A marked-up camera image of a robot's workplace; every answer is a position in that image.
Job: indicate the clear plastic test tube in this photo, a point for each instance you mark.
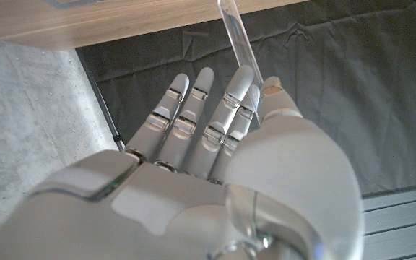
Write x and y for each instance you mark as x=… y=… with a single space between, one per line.
x=238 y=36

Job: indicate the black backdrop curtain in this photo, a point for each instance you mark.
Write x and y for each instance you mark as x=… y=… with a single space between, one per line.
x=338 y=90

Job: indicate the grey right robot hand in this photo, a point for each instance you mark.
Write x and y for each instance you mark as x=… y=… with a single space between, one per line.
x=193 y=209

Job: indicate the black backdrop stand pole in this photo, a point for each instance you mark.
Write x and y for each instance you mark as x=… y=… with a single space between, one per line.
x=103 y=108

